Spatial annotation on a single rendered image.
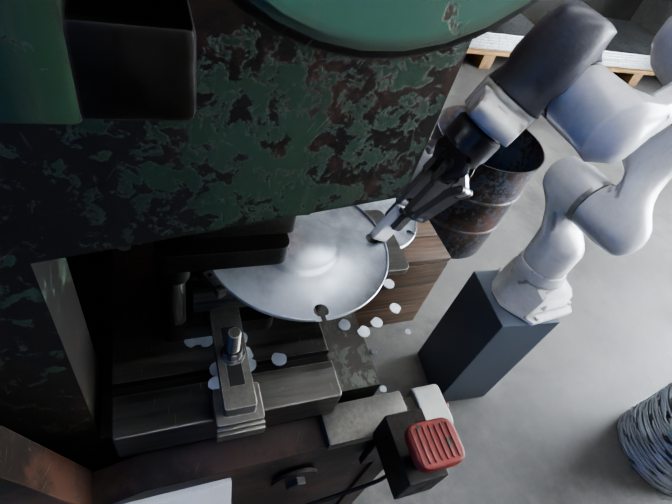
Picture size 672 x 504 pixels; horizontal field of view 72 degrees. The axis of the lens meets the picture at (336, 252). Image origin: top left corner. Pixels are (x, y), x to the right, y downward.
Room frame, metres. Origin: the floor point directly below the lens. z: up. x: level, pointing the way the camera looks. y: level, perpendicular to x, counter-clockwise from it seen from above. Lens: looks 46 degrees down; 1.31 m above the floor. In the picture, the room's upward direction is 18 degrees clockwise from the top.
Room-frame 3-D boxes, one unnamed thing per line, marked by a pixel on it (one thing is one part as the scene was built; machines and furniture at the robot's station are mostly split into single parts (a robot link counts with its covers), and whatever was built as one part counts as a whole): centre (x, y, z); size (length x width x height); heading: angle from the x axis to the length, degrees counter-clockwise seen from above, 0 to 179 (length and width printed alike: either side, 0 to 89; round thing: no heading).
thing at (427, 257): (1.12, -0.07, 0.18); 0.40 x 0.38 x 0.35; 121
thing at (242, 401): (0.29, 0.08, 0.76); 0.17 x 0.06 x 0.10; 31
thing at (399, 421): (0.29, -0.19, 0.62); 0.10 x 0.06 x 0.20; 31
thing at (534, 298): (0.91, -0.53, 0.52); 0.22 x 0.19 x 0.14; 116
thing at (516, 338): (0.89, -0.49, 0.23); 0.18 x 0.18 x 0.45; 26
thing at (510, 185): (1.62, -0.41, 0.24); 0.42 x 0.42 x 0.48
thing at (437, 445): (0.27, -0.20, 0.72); 0.07 x 0.06 x 0.08; 121
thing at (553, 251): (0.92, -0.47, 0.71); 0.18 x 0.11 x 0.25; 38
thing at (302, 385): (0.44, 0.17, 0.68); 0.45 x 0.30 x 0.06; 31
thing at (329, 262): (0.50, 0.06, 0.78); 0.29 x 0.29 x 0.01
